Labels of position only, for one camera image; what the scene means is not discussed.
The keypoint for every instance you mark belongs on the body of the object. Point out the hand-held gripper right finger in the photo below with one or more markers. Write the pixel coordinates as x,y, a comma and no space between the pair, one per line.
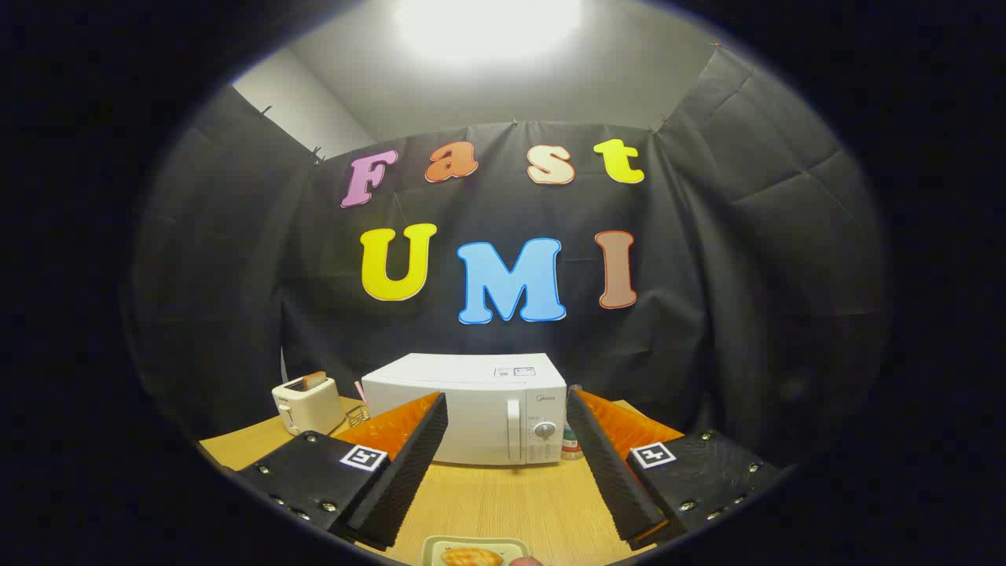
609,464

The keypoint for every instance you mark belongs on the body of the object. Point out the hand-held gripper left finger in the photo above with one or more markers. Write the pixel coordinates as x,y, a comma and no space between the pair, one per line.
409,464

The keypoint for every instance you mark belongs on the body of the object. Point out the white microwave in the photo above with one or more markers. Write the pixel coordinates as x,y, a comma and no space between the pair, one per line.
471,377

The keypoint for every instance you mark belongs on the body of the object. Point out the golden bread roll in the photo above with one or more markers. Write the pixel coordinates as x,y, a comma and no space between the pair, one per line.
470,557

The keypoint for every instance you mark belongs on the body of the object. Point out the clear plastic water bottle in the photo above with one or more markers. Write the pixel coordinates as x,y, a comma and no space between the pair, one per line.
571,450

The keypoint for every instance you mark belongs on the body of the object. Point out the pink striped straw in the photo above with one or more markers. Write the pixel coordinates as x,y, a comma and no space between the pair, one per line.
360,391

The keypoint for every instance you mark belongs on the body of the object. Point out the pale green speckled plate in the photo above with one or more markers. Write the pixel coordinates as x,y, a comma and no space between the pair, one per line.
436,549

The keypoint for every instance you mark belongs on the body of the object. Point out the white toaster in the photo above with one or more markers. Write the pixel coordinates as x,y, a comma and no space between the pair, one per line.
308,407

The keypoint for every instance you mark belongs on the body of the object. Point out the toast slice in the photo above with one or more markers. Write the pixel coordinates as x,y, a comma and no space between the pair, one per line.
313,380

